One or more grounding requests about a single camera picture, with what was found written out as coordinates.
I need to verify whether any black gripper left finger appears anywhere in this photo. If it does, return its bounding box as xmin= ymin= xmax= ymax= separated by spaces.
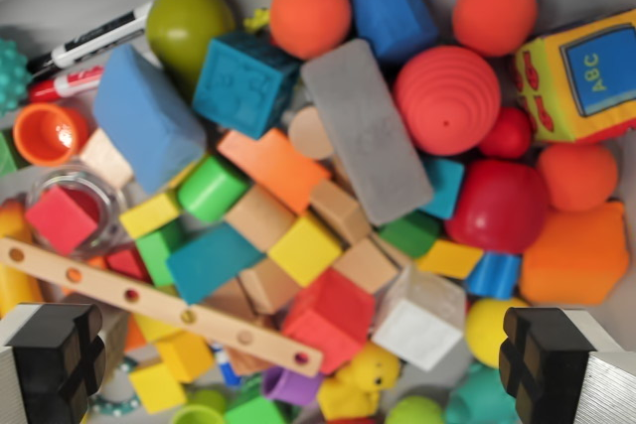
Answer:
xmin=0 ymin=302 xmax=106 ymax=424

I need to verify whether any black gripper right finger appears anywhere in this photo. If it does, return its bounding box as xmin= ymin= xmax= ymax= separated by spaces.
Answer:
xmin=498 ymin=307 xmax=636 ymax=424

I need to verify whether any light blue soft block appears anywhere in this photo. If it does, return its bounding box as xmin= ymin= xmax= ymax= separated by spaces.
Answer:
xmin=92 ymin=43 xmax=208 ymax=196

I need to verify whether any yellow ball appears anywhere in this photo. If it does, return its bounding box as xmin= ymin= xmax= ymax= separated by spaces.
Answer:
xmin=464 ymin=297 xmax=531 ymax=369

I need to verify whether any teal rubber toy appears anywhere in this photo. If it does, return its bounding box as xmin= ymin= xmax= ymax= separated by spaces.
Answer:
xmin=444 ymin=362 xmax=521 ymax=424

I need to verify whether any blue plastic spool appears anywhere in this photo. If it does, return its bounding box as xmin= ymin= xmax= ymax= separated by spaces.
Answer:
xmin=464 ymin=250 xmax=522 ymax=301

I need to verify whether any orange soft hexagon block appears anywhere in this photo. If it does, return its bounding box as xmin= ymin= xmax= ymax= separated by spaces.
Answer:
xmin=519 ymin=201 xmax=631 ymax=306

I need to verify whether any yellow wooden cube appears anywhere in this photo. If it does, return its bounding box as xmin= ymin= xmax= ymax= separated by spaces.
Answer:
xmin=128 ymin=361 xmax=188 ymax=415
xmin=267 ymin=214 xmax=344 ymax=289

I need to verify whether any small red wooden block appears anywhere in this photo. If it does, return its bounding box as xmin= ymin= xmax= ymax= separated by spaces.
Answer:
xmin=104 ymin=247 xmax=153 ymax=284

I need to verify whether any wooden strip with holes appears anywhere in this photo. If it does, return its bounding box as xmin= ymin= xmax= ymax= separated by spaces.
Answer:
xmin=0 ymin=236 xmax=324 ymax=378

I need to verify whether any white wooden cube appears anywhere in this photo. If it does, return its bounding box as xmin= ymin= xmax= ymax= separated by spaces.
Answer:
xmin=371 ymin=264 xmax=468 ymax=371

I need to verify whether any yellow wooden block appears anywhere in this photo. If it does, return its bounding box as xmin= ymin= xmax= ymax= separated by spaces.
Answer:
xmin=118 ymin=190 xmax=185 ymax=240
xmin=414 ymin=238 xmax=484 ymax=280
xmin=156 ymin=329 xmax=216 ymax=385

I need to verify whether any red wooden cube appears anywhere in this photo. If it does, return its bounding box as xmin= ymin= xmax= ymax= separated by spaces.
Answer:
xmin=24 ymin=186 xmax=99 ymax=256

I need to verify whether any light green ball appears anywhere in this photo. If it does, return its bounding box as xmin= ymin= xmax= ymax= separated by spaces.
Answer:
xmin=385 ymin=396 xmax=446 ymax=424

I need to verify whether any green wooden block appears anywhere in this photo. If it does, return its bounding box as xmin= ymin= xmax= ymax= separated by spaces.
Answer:
xmin=134 ymin=222 xmax=188 ymax=289
xmin=223 ymin=393 xmax=294 ymax=424
xmin=0 ymin=128 xmax=26 ymax=177
xmin=380 ymin=210 xmax=443 ymax=259

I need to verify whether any light green plastic cup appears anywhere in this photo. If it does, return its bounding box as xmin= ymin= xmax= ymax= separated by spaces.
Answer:
xmin=171 ymin=388 xmax=230 ymax=424

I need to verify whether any red rounded block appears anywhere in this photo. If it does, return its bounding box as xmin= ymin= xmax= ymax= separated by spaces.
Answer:
xmin=444 ymin=159 xmax=551 ymax=252

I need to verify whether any clear plastic jar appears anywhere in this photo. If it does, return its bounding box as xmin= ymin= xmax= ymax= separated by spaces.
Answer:
xmin=24 ymin=165 xmax=133 ymax=261

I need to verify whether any blue white small toy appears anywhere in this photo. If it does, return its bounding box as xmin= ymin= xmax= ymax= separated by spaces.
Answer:
xmin=213 ymin=344 xmax=242 ymax=388

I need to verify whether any yellow rubber duck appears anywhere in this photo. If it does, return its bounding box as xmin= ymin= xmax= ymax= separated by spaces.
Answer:
xmin=316 ymin=342 xmax=401 ymax=420

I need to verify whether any smooth orange ball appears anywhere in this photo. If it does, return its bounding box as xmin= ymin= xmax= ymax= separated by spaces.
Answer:
xmin=451 ymin=0 xmax=540 ymax=58
xmin=269 ymin=0 xmax=353 ymax=61
xmin=536 ymin=142 xmax=619 ymax=212

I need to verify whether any teal wooden block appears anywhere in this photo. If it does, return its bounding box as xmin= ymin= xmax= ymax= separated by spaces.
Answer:
xmin=419 ymin=156 xmax=466 ymax=220
xmin=165 ymin=222 xmax=264 ymax=305

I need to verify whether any natural wooden block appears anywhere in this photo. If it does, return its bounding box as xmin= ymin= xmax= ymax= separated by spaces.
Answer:
xmin=331 ymin=234 xmax=403 ymax=296
xmin=224 ymin=185 xmax=299 ymax=252
xmin=238 ymin=257 xmax=304 ymax=316
xmin=308 ymin=178 xmax=373 ymax=246
xmin=79 ymin=128 xmax=135 ymax=190

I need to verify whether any large red cube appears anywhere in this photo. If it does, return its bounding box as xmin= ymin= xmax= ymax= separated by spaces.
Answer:
xmin=280 ymin=268 xmax=377 ymax=375

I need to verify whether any orange plastic cup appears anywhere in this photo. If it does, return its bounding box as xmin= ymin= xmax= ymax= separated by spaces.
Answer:
xmin=13 ymin=102 xmax=90 ymax=168

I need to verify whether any small red ball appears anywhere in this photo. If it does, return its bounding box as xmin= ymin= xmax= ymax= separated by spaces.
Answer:
xmin=477 ymin=106 xmax=534 ymax=160

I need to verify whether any green wooden cylinder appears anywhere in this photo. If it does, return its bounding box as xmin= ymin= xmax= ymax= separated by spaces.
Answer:
xmin=177 ymin=154 xmax=250 ymax=224

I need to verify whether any red dry erase marker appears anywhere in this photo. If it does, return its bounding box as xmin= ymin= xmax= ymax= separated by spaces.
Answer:
xmin=28 ymin=65 xmax=105 ymax=103

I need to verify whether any red ridged ball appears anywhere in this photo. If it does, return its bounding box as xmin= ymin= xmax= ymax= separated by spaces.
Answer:
xmin=394 ymin=45 xmax=502 ymax=156

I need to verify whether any fabric ABC cube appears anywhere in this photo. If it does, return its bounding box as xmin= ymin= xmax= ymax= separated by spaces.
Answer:
xmin=514 ymin=9 xmax=636 ymax=145

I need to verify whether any teal spiky ball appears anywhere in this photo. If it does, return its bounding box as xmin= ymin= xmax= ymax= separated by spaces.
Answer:
xmin=0 ymin=38 xmax=32 ymax=118

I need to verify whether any grey foam block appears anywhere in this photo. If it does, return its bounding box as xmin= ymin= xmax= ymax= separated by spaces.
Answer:
xmin=299 ymin=38 xmax=435 ymax=227

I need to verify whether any orange wooden block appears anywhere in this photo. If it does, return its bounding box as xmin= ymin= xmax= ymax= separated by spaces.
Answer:
xmin=217 ymin=128 xmax=332 ymax=215

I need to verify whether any black dry erase marker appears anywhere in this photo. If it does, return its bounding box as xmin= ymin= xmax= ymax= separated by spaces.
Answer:
xmin=27 ymin=0 xmax=155 ymax=78

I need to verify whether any pale wooden disc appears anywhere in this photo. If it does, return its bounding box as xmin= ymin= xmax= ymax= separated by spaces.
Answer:
xmin=287 ymin=105 xmax=335 ymax=161

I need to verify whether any teal embossed rubber cube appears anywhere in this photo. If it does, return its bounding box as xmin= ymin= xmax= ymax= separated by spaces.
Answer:
xmin=192 ymin=30 xmax=302 ymax=141

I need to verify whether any olive green plastic egg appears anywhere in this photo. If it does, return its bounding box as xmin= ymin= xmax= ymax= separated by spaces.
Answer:
xmin=145 ymin=0 xmax=236 ymax=97

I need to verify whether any yellow green spiky toy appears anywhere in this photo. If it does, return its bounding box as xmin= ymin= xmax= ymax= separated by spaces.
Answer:
xmin=242 ymin=6 xmax=272 ymax=34

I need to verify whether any teal beaded ring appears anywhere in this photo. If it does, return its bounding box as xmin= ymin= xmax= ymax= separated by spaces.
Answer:
xmin=91 ymin=356 xmax=143 ymax=418

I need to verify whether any purple plastic ring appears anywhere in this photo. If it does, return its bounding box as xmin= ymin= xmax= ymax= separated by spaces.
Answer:
xmin=261 ymin=364 xmax=324 ymax=406

